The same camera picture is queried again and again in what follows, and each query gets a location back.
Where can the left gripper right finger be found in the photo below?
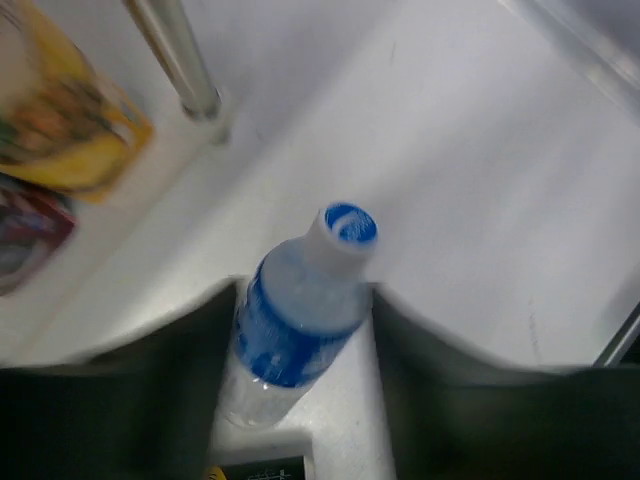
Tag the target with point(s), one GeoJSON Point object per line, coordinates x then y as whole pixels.
{"type": "Point", "coordinates": [454, 413]}

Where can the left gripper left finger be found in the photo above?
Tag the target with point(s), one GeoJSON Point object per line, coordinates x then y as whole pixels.
{"type": "Point", "coordinates": [142, 410]}

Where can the blue-label water bottle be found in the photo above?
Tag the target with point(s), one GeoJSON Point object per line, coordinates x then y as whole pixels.
{"type": "Point", "coordinates": [306, 299]}

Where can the white two-tier shelf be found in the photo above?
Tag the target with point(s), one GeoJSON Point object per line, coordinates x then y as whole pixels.
{"type": "Point", "coordinates": [186, 111]}

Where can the purple grape juice carton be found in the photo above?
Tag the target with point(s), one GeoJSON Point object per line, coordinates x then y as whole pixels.
{"type": "Point", "coordinates": [35, 223]}

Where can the yellow pineapple juice carton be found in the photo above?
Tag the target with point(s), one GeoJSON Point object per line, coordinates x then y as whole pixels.
{"type": "Point", "coordinates": [63, 126]}

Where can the aluminium right rail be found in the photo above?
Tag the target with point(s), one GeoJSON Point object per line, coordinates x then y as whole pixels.
{"type": "Point", "coordinates": [600, 37]}

